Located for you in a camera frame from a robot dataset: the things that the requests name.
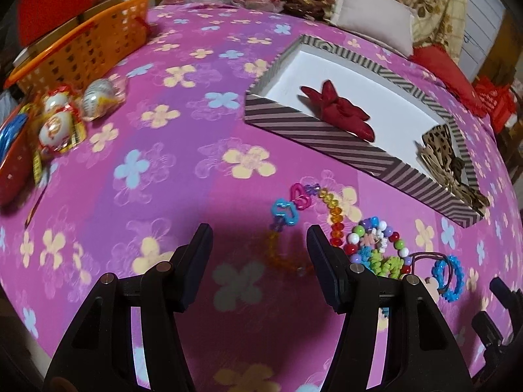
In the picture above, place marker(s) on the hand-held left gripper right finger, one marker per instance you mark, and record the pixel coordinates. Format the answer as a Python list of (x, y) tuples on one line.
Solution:
[(323, 271)]

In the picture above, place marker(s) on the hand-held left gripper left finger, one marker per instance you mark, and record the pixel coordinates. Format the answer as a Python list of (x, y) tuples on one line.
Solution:
[(197, 267)]

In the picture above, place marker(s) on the red ruffled cushion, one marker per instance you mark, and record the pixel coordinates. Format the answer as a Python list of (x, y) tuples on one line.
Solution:
[(445, 73)]

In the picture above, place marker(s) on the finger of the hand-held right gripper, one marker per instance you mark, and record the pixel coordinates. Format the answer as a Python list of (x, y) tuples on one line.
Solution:
[(506, 294), (486, 328)]

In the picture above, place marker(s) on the cream floral quilt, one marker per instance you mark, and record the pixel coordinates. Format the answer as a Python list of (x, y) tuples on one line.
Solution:
[(433, 0)]

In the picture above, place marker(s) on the pink floral blanket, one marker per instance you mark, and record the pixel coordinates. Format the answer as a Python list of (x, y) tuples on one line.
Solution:
[(163, 171)]

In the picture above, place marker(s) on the striped cardboard box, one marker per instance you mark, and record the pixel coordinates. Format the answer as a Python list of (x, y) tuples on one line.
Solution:
[(310, 130)]

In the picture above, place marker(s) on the white pillow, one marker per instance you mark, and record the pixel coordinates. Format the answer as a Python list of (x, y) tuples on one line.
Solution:
[(367, 16)]

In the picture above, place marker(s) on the red shopping bag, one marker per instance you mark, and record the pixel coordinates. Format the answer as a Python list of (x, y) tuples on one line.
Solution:
[(494, 102)]

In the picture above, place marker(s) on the red paper box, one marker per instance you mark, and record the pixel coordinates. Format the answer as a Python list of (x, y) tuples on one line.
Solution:
[(53, 4)]

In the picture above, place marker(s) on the orange plastic basket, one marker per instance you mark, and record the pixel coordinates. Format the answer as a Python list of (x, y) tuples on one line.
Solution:
[(81, 49)]

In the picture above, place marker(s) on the red bow hair clip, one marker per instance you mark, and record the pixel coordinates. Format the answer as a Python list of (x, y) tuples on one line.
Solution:
[(339, 106)]

